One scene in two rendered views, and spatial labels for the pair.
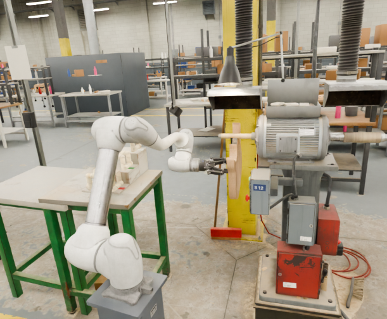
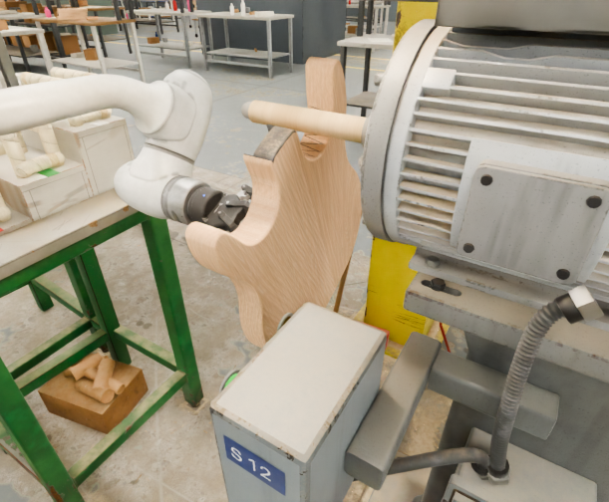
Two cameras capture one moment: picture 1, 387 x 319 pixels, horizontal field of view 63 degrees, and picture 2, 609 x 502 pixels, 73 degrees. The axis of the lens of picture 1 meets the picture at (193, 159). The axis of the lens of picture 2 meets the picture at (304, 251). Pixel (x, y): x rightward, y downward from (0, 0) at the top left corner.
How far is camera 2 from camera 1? 137 cm
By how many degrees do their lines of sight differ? 20
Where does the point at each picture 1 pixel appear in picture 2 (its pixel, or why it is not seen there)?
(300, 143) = not seen: outside the picture
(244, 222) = (400, 321)
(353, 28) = not seen: outside the picture
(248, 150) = not seen: hidden behind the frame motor
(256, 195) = (246, 484)
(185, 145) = (157, 127)
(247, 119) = not seen: hidden behind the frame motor
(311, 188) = (596, 452)
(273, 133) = (455, 132)
